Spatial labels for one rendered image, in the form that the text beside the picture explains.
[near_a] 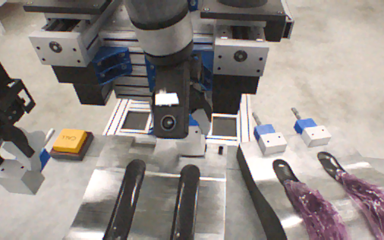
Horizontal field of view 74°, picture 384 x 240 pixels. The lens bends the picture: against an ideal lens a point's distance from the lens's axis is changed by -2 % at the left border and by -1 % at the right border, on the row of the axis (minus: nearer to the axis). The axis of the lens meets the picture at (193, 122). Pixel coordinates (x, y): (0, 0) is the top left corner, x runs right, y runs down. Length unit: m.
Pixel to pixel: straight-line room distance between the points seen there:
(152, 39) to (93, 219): 0.32
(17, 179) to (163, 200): 0.24
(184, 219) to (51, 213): 0.30
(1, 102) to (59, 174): 0.30
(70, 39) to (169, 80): 0.45
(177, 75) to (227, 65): 0.35
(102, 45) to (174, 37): 0.58
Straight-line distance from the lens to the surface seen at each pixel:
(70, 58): 0.81
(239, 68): 0.71
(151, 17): 0.31
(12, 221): 0.67
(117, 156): 0.55
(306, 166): 0.61
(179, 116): 0.35
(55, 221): 0.63
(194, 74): 0.41
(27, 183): 0.52
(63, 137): 0.71
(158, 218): 0.48
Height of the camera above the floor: 1.32
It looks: 46 degrees down
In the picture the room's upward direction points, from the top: straight up
